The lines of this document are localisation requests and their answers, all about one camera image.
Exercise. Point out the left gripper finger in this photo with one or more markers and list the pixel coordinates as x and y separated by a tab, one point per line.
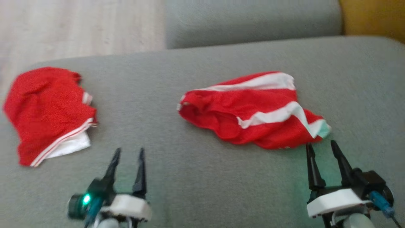
140	177
112	172

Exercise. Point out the grey sofa backrest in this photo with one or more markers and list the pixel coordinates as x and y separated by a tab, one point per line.
253	22

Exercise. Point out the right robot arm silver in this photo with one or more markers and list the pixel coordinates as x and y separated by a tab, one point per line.
357	221

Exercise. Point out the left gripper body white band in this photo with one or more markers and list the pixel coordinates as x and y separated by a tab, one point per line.
126	205

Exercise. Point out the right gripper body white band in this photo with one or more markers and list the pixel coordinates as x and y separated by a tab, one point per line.
335	201

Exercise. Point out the red shorts thin white stripes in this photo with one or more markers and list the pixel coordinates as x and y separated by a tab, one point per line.
44	107

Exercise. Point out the yellow upholstered object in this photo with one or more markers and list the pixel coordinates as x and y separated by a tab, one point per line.
373	15

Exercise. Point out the red shorts wide white stripes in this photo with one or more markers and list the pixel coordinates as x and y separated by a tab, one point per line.
221	117

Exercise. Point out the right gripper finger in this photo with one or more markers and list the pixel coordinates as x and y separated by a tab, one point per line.
314	174
345	171

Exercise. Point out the grey sofa seat cushion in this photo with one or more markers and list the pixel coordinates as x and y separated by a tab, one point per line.
190	177

